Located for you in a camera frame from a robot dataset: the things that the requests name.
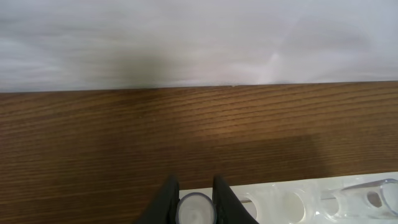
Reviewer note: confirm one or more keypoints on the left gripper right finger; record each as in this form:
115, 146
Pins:
227, 208

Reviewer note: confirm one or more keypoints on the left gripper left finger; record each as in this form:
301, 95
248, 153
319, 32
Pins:
163, 208

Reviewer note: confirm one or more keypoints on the clear test tube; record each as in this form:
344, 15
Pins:
195, 211
354, 199

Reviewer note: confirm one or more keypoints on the white test tube rack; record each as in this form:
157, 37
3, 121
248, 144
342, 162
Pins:
311, 186

